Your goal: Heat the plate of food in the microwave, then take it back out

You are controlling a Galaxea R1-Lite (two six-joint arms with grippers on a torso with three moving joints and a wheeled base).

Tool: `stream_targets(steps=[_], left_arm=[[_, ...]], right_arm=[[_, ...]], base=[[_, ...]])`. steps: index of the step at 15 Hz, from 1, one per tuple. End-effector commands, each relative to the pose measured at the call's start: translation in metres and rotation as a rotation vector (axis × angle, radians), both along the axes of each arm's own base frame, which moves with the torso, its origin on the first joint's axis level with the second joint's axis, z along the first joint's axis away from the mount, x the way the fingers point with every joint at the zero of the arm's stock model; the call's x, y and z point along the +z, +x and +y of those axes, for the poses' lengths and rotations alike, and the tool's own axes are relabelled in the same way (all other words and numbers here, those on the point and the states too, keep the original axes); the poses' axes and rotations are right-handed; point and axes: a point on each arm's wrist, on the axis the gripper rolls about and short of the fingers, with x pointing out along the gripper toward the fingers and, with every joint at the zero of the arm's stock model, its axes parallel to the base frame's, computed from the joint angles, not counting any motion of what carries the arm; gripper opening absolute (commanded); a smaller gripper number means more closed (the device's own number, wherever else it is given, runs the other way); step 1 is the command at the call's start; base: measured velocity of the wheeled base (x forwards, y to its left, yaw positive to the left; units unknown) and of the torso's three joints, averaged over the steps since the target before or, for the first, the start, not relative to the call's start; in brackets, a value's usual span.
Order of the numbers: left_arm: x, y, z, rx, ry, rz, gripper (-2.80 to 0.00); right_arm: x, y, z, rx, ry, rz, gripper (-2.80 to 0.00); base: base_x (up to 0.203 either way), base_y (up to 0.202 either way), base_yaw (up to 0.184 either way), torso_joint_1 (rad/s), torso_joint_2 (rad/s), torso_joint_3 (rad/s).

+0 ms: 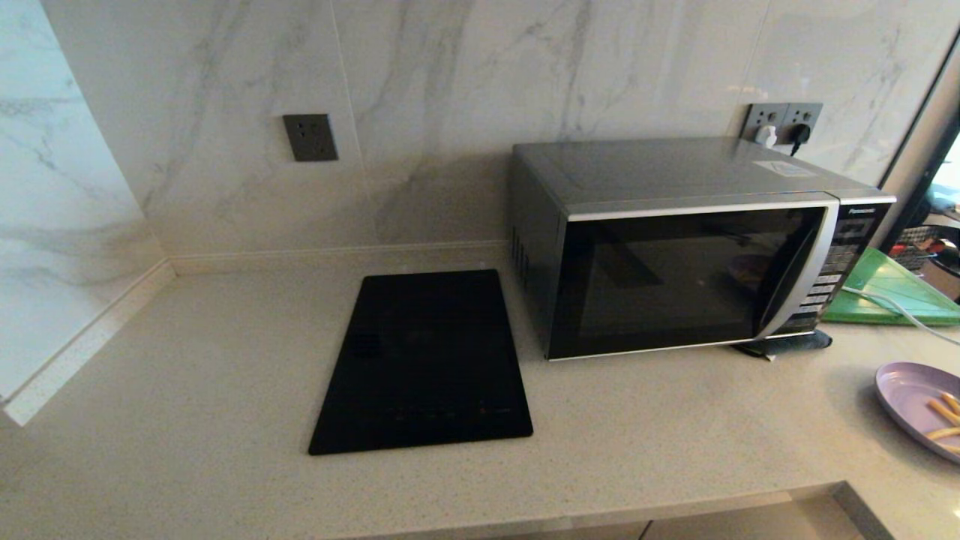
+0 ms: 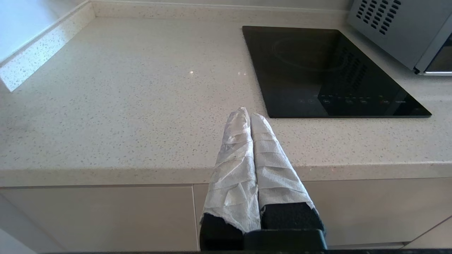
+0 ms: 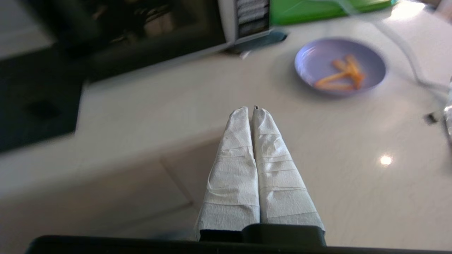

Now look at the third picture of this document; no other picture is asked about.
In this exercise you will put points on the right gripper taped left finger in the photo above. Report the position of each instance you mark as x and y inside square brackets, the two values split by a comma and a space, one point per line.
[233, 173]

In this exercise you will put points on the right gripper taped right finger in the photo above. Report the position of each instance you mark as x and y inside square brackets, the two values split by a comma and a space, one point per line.
[279, 176]

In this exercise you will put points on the purple plastic plate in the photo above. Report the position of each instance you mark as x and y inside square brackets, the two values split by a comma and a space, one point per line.
[314, 60]

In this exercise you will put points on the black silver microwave oven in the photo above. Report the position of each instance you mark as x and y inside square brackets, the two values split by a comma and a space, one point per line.
[252, 17]

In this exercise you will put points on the dark cloth pad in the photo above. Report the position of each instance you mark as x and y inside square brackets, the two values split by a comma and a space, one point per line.
[261, 40]

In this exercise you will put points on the small black paper tag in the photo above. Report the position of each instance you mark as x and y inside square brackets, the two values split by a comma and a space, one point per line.
[431, 118]

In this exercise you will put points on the green plastic cutting board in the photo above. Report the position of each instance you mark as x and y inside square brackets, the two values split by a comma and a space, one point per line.
[317, 10]

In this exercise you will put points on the clear plastic package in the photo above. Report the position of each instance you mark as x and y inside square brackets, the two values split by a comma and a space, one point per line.
[448, 113]

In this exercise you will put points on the black glass induction cooktop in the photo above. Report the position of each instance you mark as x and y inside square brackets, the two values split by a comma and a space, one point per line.
[39, 102]

